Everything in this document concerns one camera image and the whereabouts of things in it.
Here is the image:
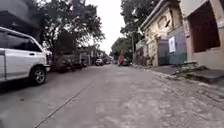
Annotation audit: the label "large dark green tree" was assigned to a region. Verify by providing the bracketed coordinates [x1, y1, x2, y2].
[31, 0, 106, 69]

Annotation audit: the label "small white vehicle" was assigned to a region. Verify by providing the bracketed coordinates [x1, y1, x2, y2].
[94, 58, 105, 67]

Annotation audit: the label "tall green trees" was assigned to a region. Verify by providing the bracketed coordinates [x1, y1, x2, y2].
[109, 0, 161, 62]

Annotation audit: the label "dark parked vehicle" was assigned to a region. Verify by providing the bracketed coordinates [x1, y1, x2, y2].
[49, 54, 88, 74]

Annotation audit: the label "raised concrete kerb slab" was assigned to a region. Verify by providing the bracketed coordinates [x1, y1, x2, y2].
[151, 63, 224, 85]

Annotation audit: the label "yellow two-storey building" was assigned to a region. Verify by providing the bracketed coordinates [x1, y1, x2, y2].
[134, 0, 183, 68]

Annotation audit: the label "dark grey building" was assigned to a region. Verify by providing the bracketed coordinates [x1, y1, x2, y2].
[0, 0, 46, 43]

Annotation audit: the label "white poster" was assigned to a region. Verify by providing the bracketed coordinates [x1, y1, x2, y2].
[168, 36, 177, 54]

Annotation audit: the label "purple metal gate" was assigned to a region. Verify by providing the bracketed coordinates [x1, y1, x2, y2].
[157, 26, 188, 66]

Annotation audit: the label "red vehicle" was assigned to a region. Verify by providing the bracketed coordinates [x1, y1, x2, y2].
[117, 54, 125, 67]

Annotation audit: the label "white car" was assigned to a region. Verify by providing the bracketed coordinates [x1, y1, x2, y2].
[0, 26, 52, 86]

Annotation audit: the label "pink concrete building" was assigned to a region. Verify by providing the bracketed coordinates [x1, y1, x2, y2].
[179, 0, 224, 71]

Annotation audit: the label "grey concrete road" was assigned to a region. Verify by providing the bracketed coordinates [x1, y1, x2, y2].
[0, 63, 224, 128]

